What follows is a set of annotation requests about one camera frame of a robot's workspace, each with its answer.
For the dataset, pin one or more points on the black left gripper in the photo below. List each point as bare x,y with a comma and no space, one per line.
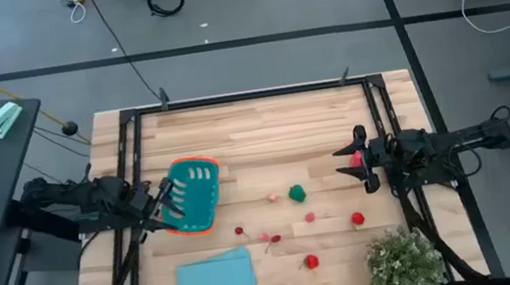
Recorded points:
141,206

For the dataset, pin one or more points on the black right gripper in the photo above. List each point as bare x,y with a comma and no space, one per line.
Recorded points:
379,152

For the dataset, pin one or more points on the pinkish red toy fruit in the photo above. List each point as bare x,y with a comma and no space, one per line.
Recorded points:
356,158

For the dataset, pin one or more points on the green basket with orange rim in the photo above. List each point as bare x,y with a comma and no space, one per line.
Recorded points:
195,196

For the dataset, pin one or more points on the green toy vegetable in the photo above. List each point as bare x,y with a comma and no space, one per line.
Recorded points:
297,193

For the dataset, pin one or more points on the dark red toy cherry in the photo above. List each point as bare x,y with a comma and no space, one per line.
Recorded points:
239,230

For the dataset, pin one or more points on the pink toy raspberry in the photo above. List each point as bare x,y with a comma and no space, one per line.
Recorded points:
309,217
263,236
273,197

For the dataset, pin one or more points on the red toy chili pepper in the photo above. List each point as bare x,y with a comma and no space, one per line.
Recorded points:
275,238

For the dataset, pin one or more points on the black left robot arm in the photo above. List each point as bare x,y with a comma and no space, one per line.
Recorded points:
67,195

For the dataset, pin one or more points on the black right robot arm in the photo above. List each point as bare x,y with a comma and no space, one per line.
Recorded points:
459,139

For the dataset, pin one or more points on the folded light blue cloth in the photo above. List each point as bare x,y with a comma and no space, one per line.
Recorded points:
217,280

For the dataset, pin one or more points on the red toy strawberry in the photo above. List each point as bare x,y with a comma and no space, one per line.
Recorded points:
311,261

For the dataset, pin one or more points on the green potted plant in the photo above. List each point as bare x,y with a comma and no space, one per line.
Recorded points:
404,264

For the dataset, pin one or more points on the black round knob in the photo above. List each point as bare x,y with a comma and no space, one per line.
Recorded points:
69,128

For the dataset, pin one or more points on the mint green stapler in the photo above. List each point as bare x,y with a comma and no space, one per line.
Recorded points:
4,119

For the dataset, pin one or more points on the black metal table frame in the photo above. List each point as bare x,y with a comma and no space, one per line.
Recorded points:
248,96

